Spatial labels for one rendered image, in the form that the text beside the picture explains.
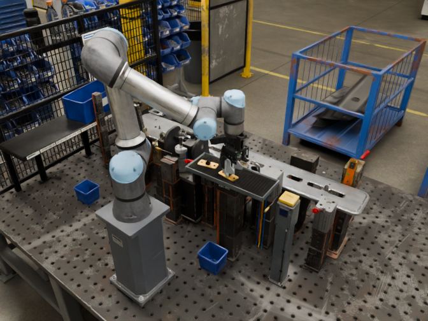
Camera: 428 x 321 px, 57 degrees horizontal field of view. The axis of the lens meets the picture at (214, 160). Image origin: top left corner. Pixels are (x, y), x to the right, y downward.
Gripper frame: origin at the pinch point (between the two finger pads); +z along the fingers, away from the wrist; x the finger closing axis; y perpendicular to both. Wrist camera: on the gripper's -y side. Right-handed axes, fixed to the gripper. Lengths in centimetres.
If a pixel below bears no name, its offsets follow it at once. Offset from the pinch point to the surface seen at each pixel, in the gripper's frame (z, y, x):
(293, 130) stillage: 98, -98, 197
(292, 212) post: 5.3, 29.5, 3.8
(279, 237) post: 20.6, 25.6, 3.4
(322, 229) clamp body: 22.0, 34.7, 21.0
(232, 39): 60, -254, 273
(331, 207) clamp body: 11.7, 35.0, 24.1
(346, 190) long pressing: 18, 30, 46
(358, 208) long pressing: 18, 40, 38
